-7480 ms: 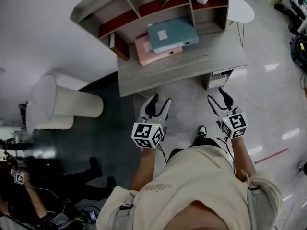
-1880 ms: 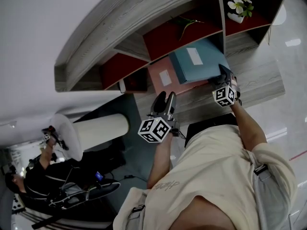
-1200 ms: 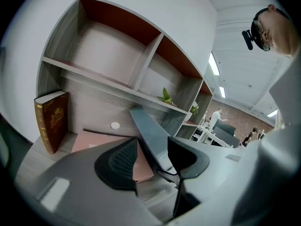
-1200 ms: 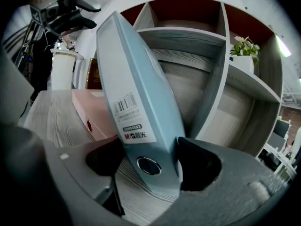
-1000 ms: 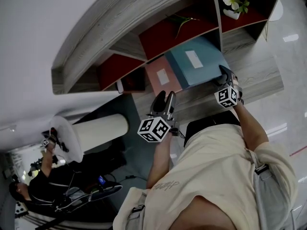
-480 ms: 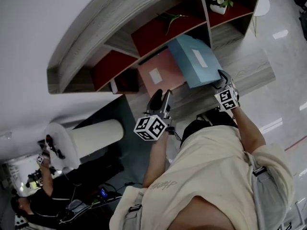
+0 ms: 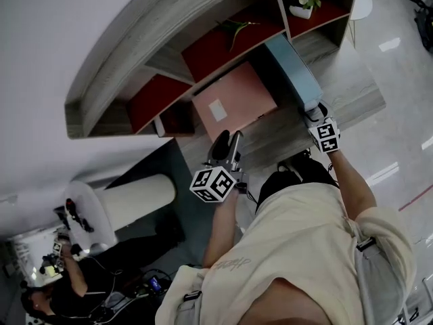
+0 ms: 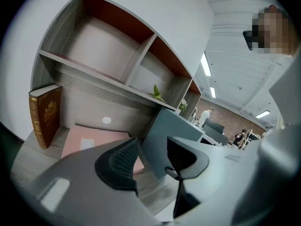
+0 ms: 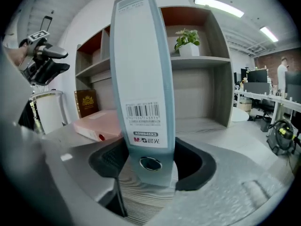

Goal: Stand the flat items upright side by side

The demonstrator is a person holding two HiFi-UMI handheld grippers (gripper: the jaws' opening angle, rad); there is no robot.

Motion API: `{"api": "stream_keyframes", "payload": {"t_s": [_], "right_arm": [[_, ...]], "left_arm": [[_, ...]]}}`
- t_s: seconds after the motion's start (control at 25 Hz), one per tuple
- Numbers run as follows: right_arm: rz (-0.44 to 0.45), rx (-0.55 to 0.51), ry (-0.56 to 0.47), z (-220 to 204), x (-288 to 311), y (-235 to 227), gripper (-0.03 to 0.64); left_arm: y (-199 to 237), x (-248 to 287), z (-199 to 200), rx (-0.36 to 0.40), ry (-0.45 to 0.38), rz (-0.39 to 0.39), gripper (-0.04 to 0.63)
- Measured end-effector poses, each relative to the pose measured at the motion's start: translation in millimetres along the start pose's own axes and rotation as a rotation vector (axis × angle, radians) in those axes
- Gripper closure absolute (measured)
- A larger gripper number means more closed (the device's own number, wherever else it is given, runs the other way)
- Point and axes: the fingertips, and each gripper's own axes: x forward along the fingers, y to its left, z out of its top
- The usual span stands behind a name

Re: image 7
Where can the green leaf sprig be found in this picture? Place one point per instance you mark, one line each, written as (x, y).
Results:
(236, 29)

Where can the round white side table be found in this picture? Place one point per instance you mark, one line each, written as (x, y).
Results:
(362, 0)

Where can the blue rectangular box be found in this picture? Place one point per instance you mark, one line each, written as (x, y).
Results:
(294, 69)

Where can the pink box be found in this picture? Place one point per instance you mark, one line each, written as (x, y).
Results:
(236, 97)

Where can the person's right forearm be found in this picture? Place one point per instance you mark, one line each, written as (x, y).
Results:
(352, 185)

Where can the brown book with gold print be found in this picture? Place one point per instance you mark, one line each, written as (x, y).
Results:
(176, 120)

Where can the person's black shorts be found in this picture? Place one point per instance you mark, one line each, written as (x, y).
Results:
(287, 181)

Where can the person's cream shirt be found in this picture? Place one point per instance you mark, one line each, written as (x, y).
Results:
(297, 242)

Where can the grey wooden shelf unit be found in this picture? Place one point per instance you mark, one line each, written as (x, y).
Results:
(135, 46)

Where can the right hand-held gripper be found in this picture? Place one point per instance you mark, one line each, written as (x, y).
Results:
(324, 135)

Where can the person's left forearm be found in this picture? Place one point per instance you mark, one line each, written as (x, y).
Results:
(221, 229)

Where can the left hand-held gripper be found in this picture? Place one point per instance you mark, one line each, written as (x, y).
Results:
(216, 183)

